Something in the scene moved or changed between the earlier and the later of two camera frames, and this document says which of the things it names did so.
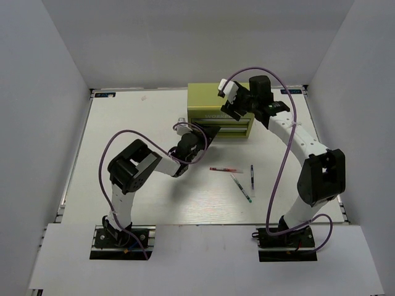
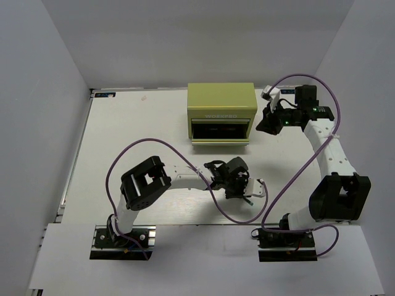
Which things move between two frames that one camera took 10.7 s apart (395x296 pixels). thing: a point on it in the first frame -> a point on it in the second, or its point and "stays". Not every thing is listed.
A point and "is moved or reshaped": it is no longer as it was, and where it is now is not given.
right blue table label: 292,91 stays
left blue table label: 105,95 stays
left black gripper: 211,131 -> 244,180
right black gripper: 228,108 -> 269,124
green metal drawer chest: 204,106 is moved or reshaped
